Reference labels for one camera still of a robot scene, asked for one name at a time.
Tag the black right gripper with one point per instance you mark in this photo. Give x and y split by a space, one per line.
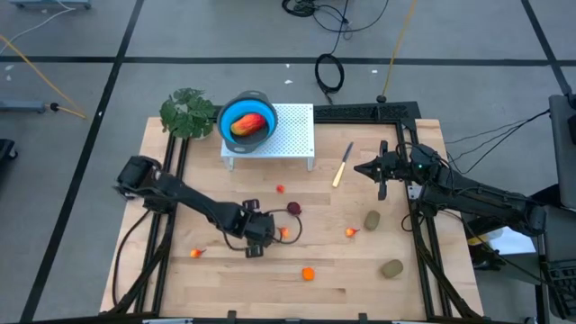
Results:
393 168

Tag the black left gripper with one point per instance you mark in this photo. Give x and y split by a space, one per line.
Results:
261 227

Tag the small orange red pear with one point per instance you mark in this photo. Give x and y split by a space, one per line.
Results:
195 253
280 188
285 232
350 232

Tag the dark red pomegranate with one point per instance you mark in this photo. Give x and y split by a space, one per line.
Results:
294 208

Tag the brown kiwi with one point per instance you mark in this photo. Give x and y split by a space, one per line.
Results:
392 268
371 220

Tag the orange tangerine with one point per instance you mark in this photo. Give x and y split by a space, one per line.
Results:
308 273

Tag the red orange mango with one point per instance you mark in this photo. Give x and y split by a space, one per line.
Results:
247 125

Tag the blue grey collapsible bowl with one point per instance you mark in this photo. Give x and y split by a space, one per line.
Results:
265 110

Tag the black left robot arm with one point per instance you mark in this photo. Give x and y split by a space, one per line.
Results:
189 195

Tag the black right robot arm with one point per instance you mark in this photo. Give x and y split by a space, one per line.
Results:
477 198

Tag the white perforated metal rack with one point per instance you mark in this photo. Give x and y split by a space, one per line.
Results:
294 130

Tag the green potted plant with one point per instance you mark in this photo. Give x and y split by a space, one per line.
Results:
186 112

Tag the white sheet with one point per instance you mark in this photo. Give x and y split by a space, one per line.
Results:
513 243

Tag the grey cabinet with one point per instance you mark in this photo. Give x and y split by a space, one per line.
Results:
564 153

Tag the black floor object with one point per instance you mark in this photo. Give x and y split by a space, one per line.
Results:
5 148

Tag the grey stand foot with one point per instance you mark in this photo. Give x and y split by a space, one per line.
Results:
49 4
22 106

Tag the black metal table frame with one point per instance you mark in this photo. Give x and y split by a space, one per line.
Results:
360 112

